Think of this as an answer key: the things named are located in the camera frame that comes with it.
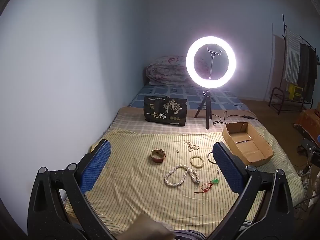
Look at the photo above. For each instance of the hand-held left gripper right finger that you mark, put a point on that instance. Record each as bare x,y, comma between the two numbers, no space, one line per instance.
226,167

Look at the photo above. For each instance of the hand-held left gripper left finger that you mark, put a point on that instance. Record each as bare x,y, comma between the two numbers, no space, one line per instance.
96,165

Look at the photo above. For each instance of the thin dark bangle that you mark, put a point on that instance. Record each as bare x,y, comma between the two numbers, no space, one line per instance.
209,158

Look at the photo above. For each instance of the brown leather watch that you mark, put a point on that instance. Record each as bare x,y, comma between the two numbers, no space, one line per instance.
157,158

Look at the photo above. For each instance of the yellow striped cloth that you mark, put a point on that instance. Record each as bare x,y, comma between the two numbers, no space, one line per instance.
140,195

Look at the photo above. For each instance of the checked beige blanket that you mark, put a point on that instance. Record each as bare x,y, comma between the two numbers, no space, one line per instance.
130,120

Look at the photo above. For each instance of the black tripod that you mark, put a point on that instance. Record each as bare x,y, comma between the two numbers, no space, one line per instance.
207,105

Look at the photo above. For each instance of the beige cloth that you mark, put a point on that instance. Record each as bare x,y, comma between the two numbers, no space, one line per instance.
145,227

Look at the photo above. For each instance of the black printed snack bag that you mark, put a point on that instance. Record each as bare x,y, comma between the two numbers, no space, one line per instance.
165,111

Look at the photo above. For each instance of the black metal clothes rack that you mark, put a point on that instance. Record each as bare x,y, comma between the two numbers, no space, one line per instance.
275,97

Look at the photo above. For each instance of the blue patterned bed sheet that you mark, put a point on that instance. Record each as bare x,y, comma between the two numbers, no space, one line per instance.
175,97

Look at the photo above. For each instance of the black device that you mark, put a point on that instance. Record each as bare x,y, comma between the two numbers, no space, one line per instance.
311,147

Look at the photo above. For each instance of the orange cardboard box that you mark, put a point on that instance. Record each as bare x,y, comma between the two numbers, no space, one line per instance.
308,122

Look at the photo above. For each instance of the yellow box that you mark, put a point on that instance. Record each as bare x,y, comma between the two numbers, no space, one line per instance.
295,92

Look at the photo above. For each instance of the folded floral quilt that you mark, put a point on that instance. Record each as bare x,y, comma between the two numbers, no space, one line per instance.
165,71

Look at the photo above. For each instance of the black phone holder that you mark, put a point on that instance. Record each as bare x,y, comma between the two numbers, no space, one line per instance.
214,51

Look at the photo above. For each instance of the dark hanging garments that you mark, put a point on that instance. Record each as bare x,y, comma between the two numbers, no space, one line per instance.
306,72

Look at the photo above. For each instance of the white striped hanging garment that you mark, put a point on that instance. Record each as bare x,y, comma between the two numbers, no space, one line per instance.
292,55

